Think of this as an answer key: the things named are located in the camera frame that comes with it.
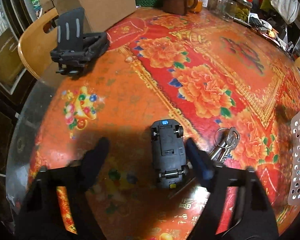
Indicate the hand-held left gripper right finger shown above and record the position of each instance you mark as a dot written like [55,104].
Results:
[200,162]

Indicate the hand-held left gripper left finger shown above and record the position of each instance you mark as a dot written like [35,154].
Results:
[95,160]

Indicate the black toy car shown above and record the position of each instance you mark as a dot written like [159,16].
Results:
[167,155]

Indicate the metal key bunch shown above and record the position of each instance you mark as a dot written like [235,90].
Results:
[227,140]

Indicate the red printed tablecloth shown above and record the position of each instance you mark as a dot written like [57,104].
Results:
[145,92]

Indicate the black folding phone holder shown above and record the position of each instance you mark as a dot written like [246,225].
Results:
[75,45]

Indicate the dark glass-door cabinet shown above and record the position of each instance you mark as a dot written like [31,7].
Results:
[5,42]

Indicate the black power adapter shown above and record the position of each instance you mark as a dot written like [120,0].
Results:
[256,21]

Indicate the brown cardboard box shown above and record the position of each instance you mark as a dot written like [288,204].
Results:
[102,2]

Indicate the small orange-filled jar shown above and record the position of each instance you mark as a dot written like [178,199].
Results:
[197,3]

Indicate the red-lid pickle jar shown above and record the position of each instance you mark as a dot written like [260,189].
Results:
[242,7]

